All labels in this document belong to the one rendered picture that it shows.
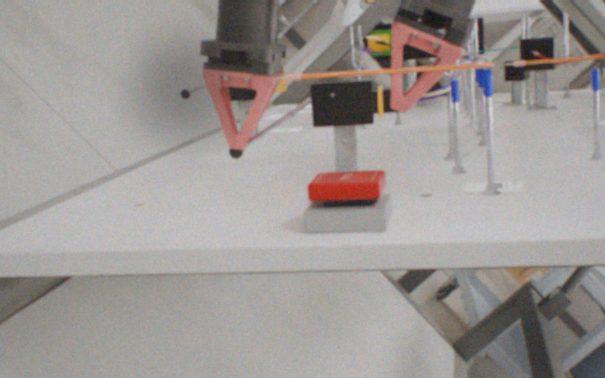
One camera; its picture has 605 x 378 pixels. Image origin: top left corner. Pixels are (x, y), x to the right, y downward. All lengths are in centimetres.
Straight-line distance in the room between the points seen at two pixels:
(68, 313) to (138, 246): 25
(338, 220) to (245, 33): 26
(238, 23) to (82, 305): 31
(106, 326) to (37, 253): 26
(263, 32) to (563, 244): 37
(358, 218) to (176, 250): 12
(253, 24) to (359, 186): 26
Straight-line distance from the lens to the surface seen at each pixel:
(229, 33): 82
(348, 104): 81
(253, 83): 82
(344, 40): 180
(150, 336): 93
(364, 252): 58
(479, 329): 180
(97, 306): 90
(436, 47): 79
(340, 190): 61
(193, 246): 60
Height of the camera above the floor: 123
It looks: 14 degrees down
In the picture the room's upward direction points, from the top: 47 degrees clockwise
